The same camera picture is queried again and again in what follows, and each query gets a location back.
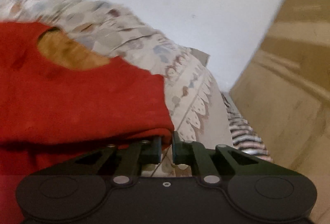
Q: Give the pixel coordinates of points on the black white pink striped sheet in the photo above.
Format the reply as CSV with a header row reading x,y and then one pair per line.
x,y
244,137

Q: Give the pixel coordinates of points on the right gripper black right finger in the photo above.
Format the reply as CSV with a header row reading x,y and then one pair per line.
x,y
206,159

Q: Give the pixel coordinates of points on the wooden plywood board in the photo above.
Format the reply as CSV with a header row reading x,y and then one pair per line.
x,y
284,93

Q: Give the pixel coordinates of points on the red long-sleeve sweater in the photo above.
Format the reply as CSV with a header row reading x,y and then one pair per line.
x,y
57,97

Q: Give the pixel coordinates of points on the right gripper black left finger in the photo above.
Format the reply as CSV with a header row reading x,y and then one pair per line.
x,y
119,164

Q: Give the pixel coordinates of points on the patterned heart print quilt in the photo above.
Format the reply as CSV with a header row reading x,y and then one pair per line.
x,y
198,109

